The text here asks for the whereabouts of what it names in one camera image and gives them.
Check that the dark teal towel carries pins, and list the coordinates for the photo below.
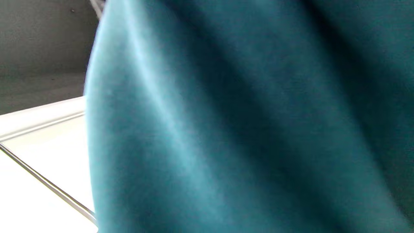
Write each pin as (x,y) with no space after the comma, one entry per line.
(226,129)

